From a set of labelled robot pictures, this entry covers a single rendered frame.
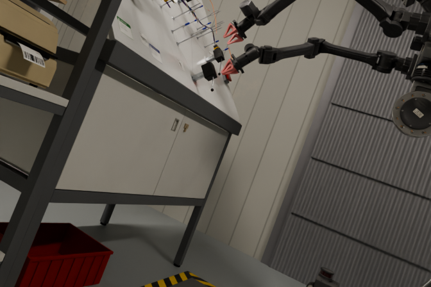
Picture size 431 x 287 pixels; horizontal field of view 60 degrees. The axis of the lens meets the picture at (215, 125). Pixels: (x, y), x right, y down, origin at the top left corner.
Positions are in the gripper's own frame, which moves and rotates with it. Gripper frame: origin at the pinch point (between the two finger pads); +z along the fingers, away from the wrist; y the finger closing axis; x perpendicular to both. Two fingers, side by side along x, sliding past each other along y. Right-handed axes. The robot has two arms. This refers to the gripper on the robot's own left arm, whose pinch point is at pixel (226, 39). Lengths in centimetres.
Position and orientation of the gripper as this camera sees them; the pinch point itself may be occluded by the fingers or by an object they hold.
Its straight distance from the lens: 200.8
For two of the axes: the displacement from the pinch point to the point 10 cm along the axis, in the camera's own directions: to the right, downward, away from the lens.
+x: 4.7, 6.6, -5.8
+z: -7.8, 6.2, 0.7
